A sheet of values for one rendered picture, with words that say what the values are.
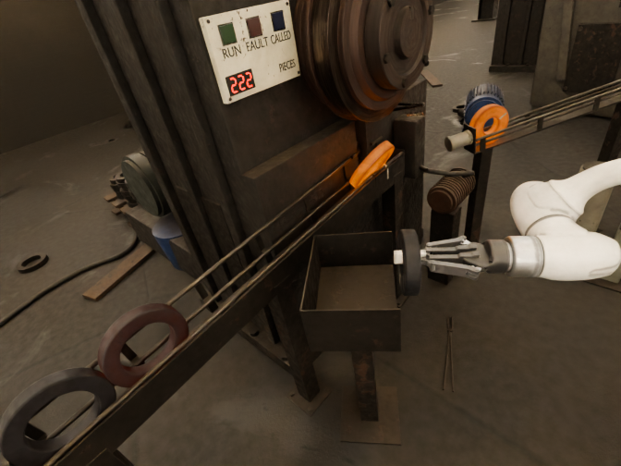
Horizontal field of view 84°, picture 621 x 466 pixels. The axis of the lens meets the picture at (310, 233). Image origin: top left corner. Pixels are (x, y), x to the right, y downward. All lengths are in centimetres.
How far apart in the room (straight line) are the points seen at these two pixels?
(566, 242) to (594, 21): 296
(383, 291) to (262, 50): 68
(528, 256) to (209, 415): 122
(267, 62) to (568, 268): 83
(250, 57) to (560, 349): 147
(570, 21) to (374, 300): 318
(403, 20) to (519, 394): 125
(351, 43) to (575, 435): 134
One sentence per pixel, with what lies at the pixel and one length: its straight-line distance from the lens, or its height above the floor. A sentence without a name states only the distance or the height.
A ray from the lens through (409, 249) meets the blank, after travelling 77.
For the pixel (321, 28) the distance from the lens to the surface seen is 98.
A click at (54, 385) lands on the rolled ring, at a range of 82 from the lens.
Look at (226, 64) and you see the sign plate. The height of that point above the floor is 114.
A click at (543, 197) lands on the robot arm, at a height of 78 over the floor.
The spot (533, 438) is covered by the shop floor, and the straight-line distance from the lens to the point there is 145.
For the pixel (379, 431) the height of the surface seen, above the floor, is 1.
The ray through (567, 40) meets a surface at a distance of 377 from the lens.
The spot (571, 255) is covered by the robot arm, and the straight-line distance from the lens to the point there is 87.
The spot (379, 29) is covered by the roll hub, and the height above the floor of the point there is 115.
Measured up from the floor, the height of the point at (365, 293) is 60.
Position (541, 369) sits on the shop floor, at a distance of 160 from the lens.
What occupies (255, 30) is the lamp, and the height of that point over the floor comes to 119.
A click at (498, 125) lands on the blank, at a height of 70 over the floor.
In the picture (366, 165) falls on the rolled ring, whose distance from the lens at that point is 110.
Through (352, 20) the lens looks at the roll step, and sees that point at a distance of 99.
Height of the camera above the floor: 126
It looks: 35 degrees down
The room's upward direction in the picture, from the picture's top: 11 degrees counter-clockwise
